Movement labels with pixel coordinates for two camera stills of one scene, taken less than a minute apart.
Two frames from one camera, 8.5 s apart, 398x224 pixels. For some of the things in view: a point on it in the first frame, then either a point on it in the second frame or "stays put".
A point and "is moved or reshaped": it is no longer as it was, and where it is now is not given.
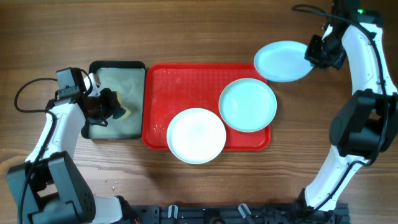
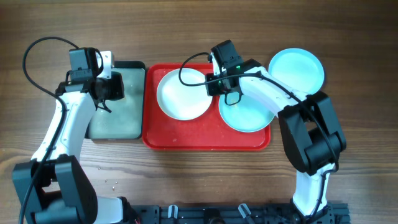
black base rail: [293, 214] stays put
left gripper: [112, 104] -> [118, 93]
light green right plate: [247, 105] stays put
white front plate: [196, 135] -> [182, 102]
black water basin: [128, 78] stays put
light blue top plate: [282, 61] is moved or reshaped
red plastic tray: [170, 89] stays put
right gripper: [310, 55] -> [212, 89]
